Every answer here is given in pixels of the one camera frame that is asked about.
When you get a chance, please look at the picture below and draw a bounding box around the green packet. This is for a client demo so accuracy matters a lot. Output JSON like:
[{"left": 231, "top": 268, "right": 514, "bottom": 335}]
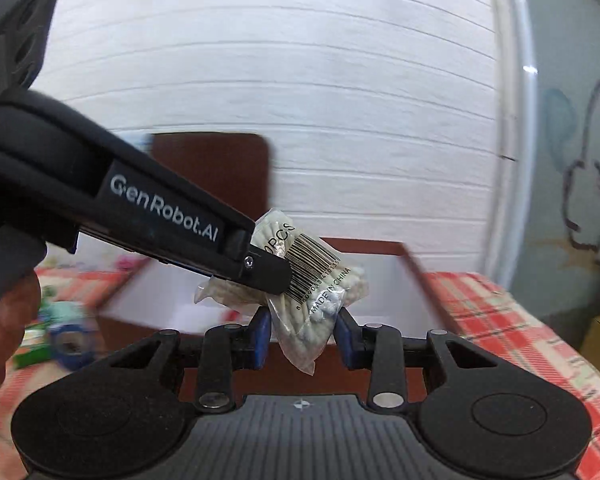
[{"left": 17, "top": 305, "right": 56, "bottom": 366}]

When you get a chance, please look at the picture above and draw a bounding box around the white door frame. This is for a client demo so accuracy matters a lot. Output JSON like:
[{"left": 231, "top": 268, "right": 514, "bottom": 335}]
[{"left": 482, "top": 0, "right": 538, "bottom": 291}]

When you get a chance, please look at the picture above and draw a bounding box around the clear bag of cotton swabs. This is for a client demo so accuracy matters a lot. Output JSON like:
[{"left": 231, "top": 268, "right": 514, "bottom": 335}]
[{"left": 195, "top": 208, "right": 370, "bottom": 376}]

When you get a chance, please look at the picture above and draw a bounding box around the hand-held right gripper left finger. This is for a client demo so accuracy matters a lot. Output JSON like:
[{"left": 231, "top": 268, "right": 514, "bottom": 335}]
[{"left": 97, "top": 307, "right": 271, "bottom": 413}]

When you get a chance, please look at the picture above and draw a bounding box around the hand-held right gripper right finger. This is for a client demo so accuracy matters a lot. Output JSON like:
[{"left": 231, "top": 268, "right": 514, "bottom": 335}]
[{"left": 334, "top": 306, "right": 488, "bottom": 411}]

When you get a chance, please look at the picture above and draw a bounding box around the brown box lid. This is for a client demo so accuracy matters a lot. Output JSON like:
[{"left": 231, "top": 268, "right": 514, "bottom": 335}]
[{"left": 147, "top": 132, "right": 275, "bottom": 261}]

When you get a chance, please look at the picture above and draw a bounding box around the red plaid tablecloth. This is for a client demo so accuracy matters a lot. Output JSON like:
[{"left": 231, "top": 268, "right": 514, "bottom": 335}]
[{"left": 0, "top": 267, "right": 600, "bottom": 480}]

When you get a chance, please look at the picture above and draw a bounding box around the cartoon wall panel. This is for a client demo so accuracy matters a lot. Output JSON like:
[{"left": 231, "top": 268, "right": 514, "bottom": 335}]
[{"left": 522, "top": 0, "right": 600, "bottom": 321}]

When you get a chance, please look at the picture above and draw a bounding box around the brown cardboard box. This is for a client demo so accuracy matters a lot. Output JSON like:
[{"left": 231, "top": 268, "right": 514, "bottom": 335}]
[{"left": 96, "top": 236, "right": 463, "bottom": 406}]

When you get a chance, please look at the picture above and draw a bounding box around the person's left hand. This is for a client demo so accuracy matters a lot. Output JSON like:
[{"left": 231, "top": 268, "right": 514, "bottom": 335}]
[{"left": 0, "top": 270, "right": 42, "bottom": 403}]

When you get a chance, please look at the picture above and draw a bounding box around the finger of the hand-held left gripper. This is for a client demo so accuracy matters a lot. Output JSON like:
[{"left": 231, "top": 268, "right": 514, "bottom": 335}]
[{"left": 212, "top": 245, "right": 293, "bottom": 293}]

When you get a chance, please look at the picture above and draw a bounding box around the blue tape roll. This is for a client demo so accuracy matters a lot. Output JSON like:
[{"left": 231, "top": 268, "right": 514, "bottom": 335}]
[{"left": 50, "top": 322, "right": 101, "bottom": 371}]

